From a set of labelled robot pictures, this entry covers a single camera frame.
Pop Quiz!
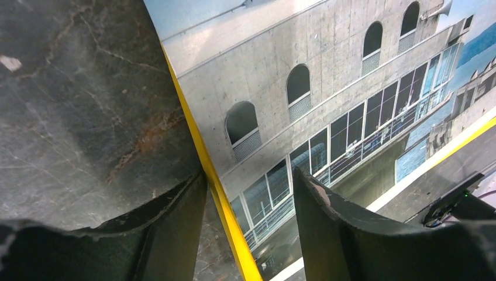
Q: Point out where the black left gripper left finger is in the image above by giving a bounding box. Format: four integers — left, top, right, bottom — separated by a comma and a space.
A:
1, 173, 207, 280

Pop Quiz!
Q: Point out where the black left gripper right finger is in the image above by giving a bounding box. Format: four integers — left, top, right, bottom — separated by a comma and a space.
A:
292, 169, 495, 280

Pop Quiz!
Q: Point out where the yellow picture frame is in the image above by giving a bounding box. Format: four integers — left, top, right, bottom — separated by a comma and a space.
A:
162, 47, 495, 280

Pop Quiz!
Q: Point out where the photo with backing board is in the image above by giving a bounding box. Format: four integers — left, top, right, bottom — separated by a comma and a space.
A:
145, 1, 495, 280

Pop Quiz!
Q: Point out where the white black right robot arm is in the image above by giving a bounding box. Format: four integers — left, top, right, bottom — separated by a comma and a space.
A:
421, 172, 495, 228

